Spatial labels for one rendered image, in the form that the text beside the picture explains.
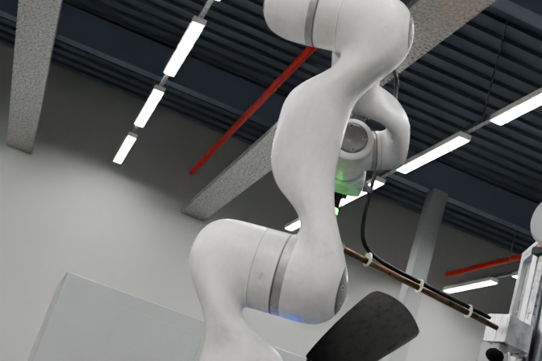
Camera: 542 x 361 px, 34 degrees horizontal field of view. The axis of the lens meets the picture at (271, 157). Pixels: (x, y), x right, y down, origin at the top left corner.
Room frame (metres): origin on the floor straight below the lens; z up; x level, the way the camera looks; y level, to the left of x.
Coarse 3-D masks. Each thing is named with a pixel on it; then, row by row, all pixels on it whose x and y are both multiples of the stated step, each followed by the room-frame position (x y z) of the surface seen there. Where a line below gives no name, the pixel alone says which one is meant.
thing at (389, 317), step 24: (360, 312) 1.82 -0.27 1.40; (384, 312) 1.84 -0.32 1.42; (408, 312) 1.86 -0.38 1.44; (336, 336) 1.87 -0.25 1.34; (360, 336) 1.88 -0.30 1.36; (384, 336) 1.90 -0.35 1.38; (408, 336) 1.92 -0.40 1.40; (312, 360) 1.91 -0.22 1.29; (336, 360) 1.92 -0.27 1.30; (360, 360) 1.93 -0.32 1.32
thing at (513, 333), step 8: (496, 320) 2.17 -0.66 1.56; (504, 320) 2.15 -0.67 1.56; (512, 320) 2.14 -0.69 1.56; (520, 320) 2.16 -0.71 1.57; (488, 328) 2.19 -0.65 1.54; (504, 328) 2.15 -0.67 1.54; (512, 328) 2.15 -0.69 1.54; (520, 328) 2.16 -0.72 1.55; (528, 328) 2.17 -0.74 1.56; (488, 336) 2.19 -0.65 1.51; (496, 336) 2.16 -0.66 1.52; (504, 336) 2.14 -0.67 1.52; (512, 336) 2.15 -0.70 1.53; (520, 336) 2.16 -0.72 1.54; (528, 336) 2.18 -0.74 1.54; (504, 344) 2.16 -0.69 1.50; (512, 344) 2.15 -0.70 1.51; (520, 344) 2.17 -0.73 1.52; (528, 344) 2.18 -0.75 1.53; (512, 352) 2.23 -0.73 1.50; (520, 352) 2.19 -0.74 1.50
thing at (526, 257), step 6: (534, 246) 2.95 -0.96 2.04; (528, 252) 3.03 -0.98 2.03; (522, 258) 3.09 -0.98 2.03; (528, 258) 3.02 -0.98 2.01; (522, 264) 3.07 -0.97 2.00; (522, 270) 3.07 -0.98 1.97; (522, 276) 3.07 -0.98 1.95; (516, 282) 3.10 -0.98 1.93; (522, 282) 3.07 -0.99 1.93; (516, 288) 3.08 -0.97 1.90; (516, 294) 3.07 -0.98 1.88; (516, 300) 3.07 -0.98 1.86; (516, 306) 3.07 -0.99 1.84; (510, 312) 3.09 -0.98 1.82; (516, 312) 3.07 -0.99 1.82; (504, 360) 3.07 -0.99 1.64
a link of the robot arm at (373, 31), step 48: (336, 0) 1.15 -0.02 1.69; (384, 0) 1.14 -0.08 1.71; (336, 48) 1.20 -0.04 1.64; (384, 48) 1.15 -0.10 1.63; (288, 96) 1.22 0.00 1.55; (336, 96) 1.18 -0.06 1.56; (288, 144) 1.21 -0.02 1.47; (336, 144) 1.22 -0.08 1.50; (288, 192) 1.23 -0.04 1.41; (288, 240) 1.25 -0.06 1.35; (336, 240) 1.23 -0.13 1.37; (288, 288) 1.23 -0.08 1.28; (336, 288) 1.23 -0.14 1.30
